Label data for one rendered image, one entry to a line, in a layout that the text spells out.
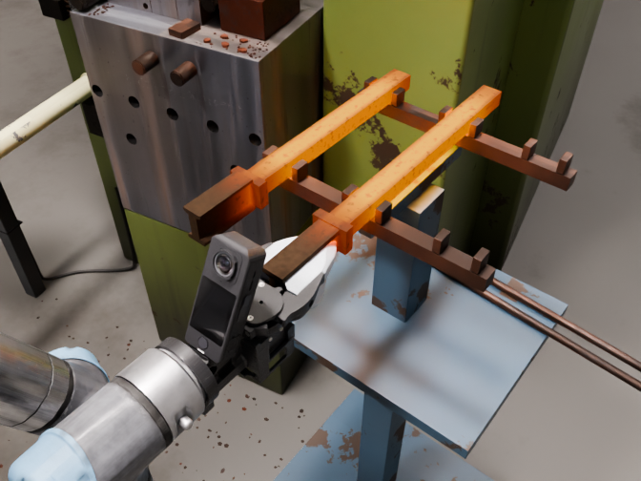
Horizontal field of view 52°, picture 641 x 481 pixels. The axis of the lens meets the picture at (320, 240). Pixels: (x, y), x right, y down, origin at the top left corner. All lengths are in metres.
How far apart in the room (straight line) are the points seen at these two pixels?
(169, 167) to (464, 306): 0.63
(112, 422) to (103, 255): 1.56
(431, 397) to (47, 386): 0.47
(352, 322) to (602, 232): 1.41
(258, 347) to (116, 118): 0.80
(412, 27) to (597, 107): 1.79
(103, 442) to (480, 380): 0.53
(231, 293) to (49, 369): 0.20
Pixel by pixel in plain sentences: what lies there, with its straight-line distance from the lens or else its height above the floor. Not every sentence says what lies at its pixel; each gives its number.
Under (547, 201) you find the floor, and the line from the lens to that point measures 2.30.
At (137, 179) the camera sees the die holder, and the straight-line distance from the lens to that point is 1.40.
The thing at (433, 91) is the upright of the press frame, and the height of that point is 0.82.
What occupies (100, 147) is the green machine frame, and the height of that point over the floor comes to 0.42.
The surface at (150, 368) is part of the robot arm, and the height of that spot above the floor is 0.95.
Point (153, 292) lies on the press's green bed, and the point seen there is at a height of 0.21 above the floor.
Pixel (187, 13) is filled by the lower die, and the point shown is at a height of 0.93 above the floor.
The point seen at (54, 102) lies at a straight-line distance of 1.57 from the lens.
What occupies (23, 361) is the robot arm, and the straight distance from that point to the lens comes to 0.65.
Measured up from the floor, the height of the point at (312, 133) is 0.94.
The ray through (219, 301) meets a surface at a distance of 0.58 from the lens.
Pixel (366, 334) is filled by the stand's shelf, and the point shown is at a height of 0.67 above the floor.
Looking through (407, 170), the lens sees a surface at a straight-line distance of 0.77.
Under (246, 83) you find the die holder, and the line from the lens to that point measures 1.08.
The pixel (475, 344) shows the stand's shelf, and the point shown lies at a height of 0.67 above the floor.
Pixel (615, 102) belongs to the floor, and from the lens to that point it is 2.91.
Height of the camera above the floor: 1.41
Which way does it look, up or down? 44 degrees down
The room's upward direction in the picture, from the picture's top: straight up
